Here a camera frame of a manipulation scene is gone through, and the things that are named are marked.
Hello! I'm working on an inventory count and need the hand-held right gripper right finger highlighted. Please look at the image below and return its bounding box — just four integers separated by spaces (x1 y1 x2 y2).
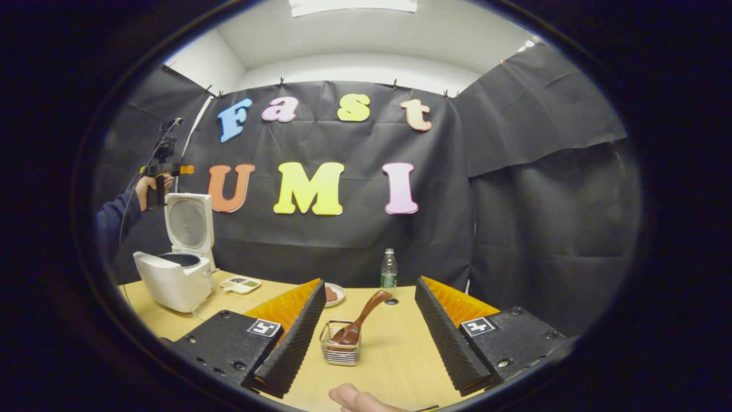
415 276 572 397

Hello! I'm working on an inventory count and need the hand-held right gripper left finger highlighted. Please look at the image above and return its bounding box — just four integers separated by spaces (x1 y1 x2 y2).
166 279 327 398

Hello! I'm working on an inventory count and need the wire chopstick holder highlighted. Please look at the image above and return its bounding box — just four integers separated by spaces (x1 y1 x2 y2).
320 320 362 367

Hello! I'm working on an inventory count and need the brown wooden spoon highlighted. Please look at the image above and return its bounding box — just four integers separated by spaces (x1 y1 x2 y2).
330 290 394 347

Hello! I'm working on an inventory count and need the white rice cooker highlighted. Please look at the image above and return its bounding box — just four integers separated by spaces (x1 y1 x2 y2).
133 193 217 313

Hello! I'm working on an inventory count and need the white divided condiment dish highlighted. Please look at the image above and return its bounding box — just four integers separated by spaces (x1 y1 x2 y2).
220 276 262 295

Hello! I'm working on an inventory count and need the clear plastic water bottle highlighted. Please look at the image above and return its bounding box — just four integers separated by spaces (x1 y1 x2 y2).
380 248 399 288

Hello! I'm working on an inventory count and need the black backdrop cloth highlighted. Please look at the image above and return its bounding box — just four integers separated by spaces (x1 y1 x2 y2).
94 43 641 338

